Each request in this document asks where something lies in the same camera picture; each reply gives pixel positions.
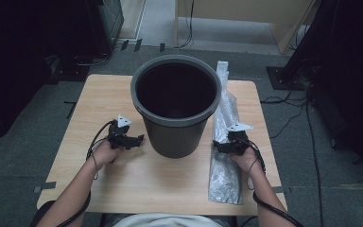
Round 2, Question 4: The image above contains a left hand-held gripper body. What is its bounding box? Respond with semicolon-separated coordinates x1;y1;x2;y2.
107;114;134;150

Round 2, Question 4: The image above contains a grey floor tape strip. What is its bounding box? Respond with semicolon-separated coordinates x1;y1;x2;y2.
272;185;292;194
32;181;58;194

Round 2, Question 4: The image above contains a long black floor cable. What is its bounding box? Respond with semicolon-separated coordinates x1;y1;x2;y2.
304;91;325;227

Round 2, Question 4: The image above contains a dark grey plastic trash bin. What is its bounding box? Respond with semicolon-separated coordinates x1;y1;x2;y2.
135;61;217;159

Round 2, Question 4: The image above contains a beige wooden cabinet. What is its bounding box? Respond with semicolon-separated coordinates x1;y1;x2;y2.
173;0;320;55

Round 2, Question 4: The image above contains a short black floor cable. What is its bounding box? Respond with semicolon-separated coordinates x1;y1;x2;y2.
259;89;308;106

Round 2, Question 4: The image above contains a clear plastic trash bag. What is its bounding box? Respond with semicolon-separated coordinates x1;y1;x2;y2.
207;61;254;205

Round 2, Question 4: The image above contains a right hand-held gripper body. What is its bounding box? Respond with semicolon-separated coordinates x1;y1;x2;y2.
226;123;254;156

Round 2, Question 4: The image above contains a hanging black cable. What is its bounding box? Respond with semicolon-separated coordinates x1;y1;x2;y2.
174;0;195;50

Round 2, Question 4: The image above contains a person's left hand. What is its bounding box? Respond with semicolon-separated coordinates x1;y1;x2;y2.
91;140;124;173

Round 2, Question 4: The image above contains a person's right hand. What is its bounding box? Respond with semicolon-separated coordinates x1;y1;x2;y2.
230;147;264;178

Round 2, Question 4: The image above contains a dark curtain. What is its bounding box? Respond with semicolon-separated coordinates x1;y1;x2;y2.
283;0;363;187
0;0;91;150

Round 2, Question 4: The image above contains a black chair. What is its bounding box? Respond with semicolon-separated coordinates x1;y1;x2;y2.
29;200;58;227

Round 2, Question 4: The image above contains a black stand base plate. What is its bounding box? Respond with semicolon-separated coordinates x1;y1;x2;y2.
266;65;306;92

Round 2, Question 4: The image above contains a black floor equipment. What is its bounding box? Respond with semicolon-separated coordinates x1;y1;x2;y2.
45;55;91;85

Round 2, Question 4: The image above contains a person's pale shirt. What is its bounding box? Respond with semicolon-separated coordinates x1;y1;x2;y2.
112;212;225;227

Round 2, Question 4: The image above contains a black computer cabinet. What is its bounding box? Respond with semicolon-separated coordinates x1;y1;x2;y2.
86;0;125;59

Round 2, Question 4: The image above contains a black floor tape cross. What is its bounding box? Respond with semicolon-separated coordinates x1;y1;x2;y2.
63;100;78;120

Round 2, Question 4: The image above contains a curved black floor cable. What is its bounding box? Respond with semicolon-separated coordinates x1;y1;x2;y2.
268;105;306;140

